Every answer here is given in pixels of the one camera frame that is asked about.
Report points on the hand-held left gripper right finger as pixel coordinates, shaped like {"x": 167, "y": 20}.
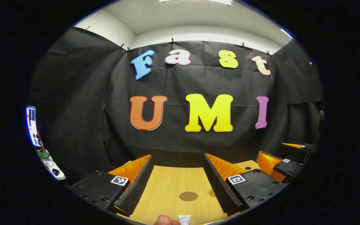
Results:
{"x": 219, "y": 187}

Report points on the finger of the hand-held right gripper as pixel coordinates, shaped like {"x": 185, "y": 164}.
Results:
{"x": 287, "y": 168}
{"x": 292, "y": 153}

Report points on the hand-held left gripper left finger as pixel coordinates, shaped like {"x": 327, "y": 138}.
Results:
{"x": 137, "y": 187}

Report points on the round brown coaster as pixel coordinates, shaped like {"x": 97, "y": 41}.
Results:
{"x": 188, "y": 196}

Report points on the white toothpaste tube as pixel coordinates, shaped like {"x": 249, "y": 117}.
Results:
{"x": 184, "y": 220}

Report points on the wooden desktop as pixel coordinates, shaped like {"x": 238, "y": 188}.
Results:
{"x": 167, "y": 184}

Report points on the black backdrop cloth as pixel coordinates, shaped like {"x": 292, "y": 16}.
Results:
{"x": 114, "y": 109}

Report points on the white side desk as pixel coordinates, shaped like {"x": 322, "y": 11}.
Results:
{"x": 50, "y": 164}

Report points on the computer monitor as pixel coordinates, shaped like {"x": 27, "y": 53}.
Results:
{"x": 31, "y": 125}

